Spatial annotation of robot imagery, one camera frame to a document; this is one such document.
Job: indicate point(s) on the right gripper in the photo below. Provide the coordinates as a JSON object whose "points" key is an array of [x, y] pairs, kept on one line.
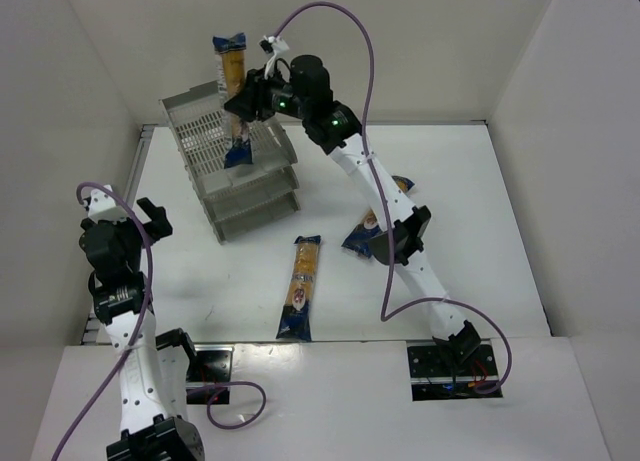
{"points": [[251, 98]]}

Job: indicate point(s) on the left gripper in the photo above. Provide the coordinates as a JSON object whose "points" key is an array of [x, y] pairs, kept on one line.
{"points": [[156, 221]]}

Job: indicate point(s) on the spaghetti bag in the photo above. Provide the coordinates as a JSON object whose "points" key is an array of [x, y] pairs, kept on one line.
{"points": [[230, 64], [357, 241], [295, 317]]}

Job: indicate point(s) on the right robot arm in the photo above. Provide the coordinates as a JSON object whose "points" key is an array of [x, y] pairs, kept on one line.
{"points": [[305, 94]]}

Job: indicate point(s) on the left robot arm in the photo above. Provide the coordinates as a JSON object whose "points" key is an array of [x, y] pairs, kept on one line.
{"points": [[151, 368]]}

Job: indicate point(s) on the grey stacked tray shelf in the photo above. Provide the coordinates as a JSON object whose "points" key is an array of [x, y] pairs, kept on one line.
{"points": [[244, 198]]}

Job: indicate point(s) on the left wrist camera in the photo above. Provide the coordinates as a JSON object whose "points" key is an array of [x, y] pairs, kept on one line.
{"points": [[102, 207]]}

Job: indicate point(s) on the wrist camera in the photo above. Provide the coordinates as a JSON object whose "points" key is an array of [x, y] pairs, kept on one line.
{"points": [[274, 47], [102, 207]]}

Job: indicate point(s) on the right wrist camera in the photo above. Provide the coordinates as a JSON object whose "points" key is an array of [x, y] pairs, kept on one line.
{"points": [[274, 47]]}

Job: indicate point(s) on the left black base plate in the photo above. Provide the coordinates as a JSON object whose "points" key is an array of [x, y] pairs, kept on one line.
{"points": [[212, 365]]}

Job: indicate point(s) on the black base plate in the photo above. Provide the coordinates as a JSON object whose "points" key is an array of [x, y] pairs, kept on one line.
{"points": [[212, 365], [432, 379]]}

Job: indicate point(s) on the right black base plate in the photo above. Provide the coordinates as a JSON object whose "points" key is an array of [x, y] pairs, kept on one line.
{"points": [[432, 379]]}

